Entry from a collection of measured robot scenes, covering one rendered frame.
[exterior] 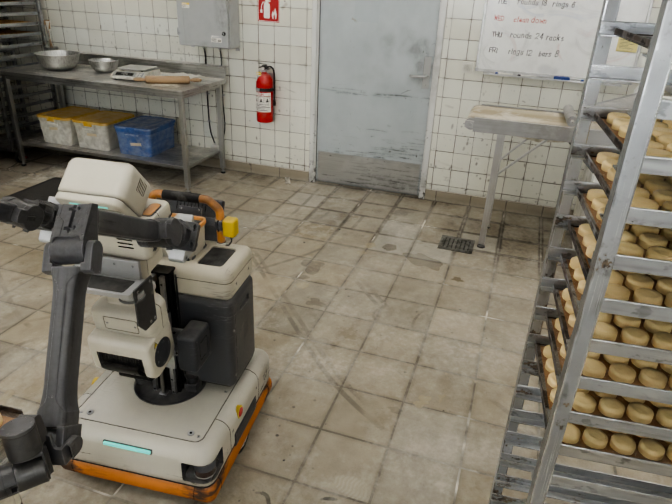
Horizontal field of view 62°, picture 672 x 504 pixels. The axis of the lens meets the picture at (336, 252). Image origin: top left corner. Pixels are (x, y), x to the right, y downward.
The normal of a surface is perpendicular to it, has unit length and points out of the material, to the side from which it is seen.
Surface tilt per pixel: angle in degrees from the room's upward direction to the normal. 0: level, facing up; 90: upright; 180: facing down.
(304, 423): 0
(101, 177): 43
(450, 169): 90
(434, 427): 0
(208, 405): 1
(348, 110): 90
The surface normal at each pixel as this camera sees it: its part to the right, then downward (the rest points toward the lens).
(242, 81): -0.32, 0.40
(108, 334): 0.00, -0.82
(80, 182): -0.12, -0.37
